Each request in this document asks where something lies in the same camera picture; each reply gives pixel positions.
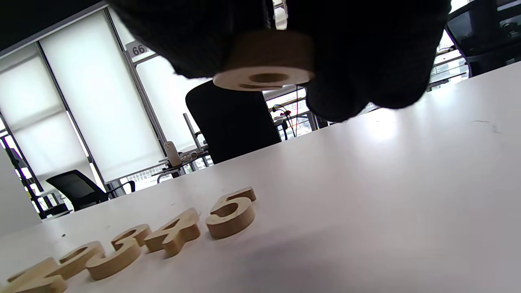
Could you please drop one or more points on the double-bump wooden number block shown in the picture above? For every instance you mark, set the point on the double-bump wooden number block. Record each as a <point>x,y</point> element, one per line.
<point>118,260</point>

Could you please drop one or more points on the silver metal frame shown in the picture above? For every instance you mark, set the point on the silver metal frame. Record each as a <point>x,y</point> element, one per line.
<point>143,95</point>

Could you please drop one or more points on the white roller blind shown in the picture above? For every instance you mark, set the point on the white roller blind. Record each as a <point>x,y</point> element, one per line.
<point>171,97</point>
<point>36,122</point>
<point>101,101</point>

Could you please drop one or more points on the white number sign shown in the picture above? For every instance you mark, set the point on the white number sign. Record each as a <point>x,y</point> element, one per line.
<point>138,49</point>

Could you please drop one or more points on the black mesh office chair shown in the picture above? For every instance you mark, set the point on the black mesh office chair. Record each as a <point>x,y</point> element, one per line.
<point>484,32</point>
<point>77,187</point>

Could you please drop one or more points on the person's right hand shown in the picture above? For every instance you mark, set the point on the person's right hand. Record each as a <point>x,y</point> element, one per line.
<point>366,49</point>

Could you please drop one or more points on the cream cylindrical bottle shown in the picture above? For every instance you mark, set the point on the cream cylindrical bottle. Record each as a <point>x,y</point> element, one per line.
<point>173,154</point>

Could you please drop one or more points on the black high-back office chair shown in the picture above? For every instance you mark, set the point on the black high-back office chair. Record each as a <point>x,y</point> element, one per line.
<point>232,122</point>

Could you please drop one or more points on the curved flat-base wooden number block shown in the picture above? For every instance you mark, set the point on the curved flat-base wooden number block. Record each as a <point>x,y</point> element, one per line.
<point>44,270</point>

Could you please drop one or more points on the hooked flat-top wooden number block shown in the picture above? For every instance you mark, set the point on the hooked flat-top wooden number block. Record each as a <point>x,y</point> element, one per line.
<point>232,226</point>

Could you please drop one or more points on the angular wooden number block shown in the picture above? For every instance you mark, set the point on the angular wooden number block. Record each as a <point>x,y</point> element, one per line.
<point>175,240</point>

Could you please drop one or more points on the looped tailed wooden number block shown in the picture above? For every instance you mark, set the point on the looped tailed wooden number block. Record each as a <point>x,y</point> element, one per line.
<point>264,53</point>

